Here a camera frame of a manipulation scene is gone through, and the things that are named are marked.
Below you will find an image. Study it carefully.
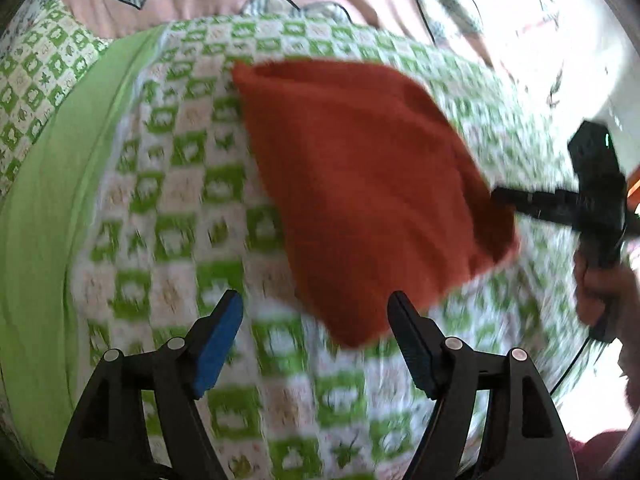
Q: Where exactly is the orange knitted sweater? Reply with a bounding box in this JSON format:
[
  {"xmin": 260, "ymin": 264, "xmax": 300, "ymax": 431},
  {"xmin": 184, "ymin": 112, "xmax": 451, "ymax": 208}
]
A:
[{"xmin": 231, "ymin": 59, "xmax": 521, "ymax": 348}]

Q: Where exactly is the person's right hand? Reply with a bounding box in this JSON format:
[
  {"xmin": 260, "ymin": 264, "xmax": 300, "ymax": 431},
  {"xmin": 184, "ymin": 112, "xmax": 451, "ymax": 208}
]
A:
[{"xmin": 572, "ymin": 250, "xmax": 640, "ymax": 342}]

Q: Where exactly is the green checkered blanket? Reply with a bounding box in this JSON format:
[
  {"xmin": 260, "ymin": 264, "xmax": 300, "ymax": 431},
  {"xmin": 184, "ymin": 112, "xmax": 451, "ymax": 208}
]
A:
[{"xmin": 0, "ymin": 12, "xmax": 596, "ymax": 480}]

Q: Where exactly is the green checkered pillow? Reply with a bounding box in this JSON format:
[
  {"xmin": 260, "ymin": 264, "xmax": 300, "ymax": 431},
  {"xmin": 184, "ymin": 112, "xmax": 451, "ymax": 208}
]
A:
[{"xmin": 0, "ymin": 0, "xmax": 110, "ymax": 196}]

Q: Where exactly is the dark pink cloth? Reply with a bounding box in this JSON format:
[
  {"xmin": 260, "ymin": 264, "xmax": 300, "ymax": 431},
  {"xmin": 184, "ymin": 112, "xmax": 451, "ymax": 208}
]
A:
[{"xmin": 572, "ymin": 430, "xmax": 633, "ymax": 480}]

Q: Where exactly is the floral bed sheet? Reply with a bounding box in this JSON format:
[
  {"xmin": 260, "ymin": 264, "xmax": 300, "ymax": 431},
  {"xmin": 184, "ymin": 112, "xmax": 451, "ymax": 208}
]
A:
[{"xmin": 0, "ymin": 0, "xmax": 63, "ymax": 56}]

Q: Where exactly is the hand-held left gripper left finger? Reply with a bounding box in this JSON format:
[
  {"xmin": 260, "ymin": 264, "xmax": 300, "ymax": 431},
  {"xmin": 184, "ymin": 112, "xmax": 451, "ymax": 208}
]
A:
[{"xmin": 54, "ymin": 289, "xmax": 245, "ymax": 480}]

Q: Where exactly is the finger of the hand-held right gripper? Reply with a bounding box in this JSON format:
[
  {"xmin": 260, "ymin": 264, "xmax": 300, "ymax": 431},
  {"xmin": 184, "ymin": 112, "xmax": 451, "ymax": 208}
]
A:
[{"xmin": 492, "ymin": 186, "xmax": 581, "ymax": 227}]

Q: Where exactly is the thin black cable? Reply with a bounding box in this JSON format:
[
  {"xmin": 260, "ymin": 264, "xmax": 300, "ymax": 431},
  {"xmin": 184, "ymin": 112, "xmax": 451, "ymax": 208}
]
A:
[{"xmin": 549, "ymin": 332, "xmax": 593, "ymax": 396}]

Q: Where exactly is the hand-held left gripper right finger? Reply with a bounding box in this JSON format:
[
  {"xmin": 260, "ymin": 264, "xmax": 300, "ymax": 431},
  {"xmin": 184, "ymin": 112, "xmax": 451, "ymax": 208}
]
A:
[{"xmin": 387, "ymin": 290, "xmax": 576, "ymax": 480}]

